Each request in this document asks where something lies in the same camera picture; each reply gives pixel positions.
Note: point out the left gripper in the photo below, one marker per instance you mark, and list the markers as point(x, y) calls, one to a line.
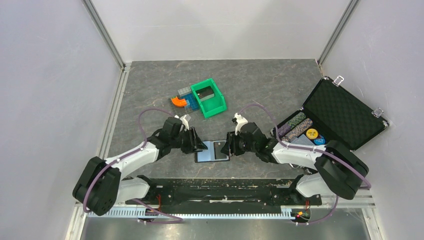
point(194, 142)

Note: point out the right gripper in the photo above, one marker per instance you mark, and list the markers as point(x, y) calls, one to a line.
point(231, 144)

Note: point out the black leather card holder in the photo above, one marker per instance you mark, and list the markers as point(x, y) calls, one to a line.
point(207, 156)

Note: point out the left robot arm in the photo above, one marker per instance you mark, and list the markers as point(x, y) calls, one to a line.
point(105, 182)

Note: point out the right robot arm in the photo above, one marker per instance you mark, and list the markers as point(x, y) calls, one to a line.
point(337, 170)

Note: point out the blue playing card deck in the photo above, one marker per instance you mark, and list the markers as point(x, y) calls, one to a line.
point(303, 140)

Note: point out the blue grid tray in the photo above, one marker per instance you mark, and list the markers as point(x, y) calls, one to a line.
point(191, 107)

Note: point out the green plastic bin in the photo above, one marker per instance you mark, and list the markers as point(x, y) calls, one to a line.
point(213, 106)

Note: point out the orange curved piece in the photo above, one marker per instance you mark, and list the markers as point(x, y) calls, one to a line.
point(178, 102)

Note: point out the black box in bin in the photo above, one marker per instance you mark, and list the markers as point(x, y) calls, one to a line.
point(205, 93)

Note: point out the grey brick block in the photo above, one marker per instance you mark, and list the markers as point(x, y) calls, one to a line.
point(184, 91)

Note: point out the upper poker chip row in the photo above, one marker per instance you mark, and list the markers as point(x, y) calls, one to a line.
point(290, 124)

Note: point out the poker chip row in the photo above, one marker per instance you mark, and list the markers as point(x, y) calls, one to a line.
point(290, 124)
point(297, 130)

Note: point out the yellow dealer button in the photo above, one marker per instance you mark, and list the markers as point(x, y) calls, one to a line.
point(312, 134)

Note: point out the blue dealer button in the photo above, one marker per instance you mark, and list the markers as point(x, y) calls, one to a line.
point(319, 141)

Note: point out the black poker chip case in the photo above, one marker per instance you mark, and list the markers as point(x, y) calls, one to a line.
point(338, 115)

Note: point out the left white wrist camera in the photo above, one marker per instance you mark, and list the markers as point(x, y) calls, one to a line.
point(184, 121)

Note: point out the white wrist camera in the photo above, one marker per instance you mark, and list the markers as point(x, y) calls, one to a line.
point(239, 122)
point(184, 121)

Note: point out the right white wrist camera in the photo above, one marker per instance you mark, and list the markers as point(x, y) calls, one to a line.
point(239, 122)

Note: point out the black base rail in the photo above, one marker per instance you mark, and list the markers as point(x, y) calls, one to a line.
point(224, 195)

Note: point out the white comb cable strip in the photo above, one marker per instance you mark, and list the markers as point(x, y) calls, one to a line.
point(140, 212)

